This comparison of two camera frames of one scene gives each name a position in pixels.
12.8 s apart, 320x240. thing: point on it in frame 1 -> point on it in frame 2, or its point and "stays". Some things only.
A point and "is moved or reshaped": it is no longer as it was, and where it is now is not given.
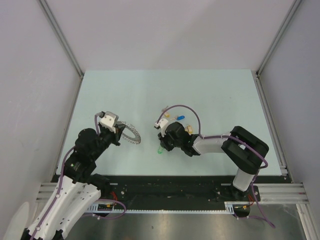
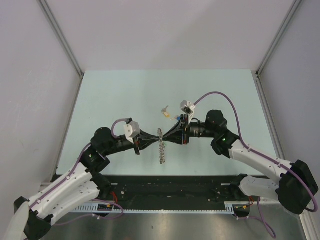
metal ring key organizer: x=136 y=140 is moved or reshaped
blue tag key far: x=179 y=117 stays
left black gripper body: x=106 y=137 -> x=136 y=143
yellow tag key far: x=167 y=114 stays
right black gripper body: x=169 y=143 -> x=185 y=133
